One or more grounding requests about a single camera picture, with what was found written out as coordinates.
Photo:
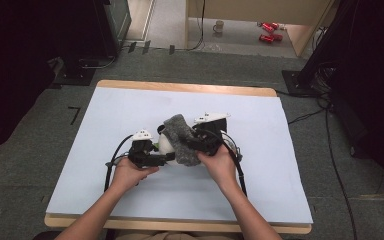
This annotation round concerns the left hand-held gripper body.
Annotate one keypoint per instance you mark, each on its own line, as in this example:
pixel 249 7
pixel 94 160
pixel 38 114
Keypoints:
pixel 140 153

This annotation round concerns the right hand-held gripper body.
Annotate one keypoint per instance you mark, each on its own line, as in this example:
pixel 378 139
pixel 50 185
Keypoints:
pixel 215 133

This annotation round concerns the grey fuzzy scarf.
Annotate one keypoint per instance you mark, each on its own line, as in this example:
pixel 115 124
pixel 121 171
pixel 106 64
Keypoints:
pixel 181 143

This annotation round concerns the person's right hand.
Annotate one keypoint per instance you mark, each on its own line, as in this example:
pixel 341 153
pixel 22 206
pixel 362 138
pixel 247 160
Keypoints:
pixel 220 166

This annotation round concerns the person's left hand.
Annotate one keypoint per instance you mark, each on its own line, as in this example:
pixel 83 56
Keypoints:
pixel 128 175

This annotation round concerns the light blue table mat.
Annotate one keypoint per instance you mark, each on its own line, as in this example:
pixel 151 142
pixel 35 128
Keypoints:
pixel 180 200

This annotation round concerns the wooden table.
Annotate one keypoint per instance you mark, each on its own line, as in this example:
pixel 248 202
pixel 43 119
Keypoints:
pixel 146 84

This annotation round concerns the black tape corner mark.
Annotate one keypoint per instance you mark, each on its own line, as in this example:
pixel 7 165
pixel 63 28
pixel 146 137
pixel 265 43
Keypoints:
pixel 75 115

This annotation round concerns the person's beige trousers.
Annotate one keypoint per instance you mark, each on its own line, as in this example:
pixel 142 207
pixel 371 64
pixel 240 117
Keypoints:
pixel 180 236

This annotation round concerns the black tape strip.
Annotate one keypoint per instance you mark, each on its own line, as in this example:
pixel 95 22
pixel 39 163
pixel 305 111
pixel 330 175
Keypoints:
pixel 171 49
pixel 131 47
pixel 146 47

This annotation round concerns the black flat stand base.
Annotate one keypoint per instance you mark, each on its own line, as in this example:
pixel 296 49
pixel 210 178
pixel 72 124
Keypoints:
pixel 75 75

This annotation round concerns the beige mug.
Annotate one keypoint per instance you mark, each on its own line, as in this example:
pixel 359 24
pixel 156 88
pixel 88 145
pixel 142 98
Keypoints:
pixel 218 26

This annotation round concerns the red can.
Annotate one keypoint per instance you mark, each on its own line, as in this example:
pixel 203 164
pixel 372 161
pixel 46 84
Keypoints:
pixel 278 37
pixel 267 27
pixel 266 38
pixel 275 25

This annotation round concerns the wooden partition desk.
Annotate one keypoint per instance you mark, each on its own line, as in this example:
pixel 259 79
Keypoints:
pixel 246 10

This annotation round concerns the black cabinet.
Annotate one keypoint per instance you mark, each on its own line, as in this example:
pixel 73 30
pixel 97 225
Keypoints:
pixel 115 23

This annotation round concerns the black metal stand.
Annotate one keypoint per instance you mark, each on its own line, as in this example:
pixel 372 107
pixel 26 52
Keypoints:
pixel 326 40

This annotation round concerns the dark curtain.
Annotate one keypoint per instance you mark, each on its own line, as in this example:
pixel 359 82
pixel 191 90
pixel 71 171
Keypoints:
pixel 13 50
pixel 380 66

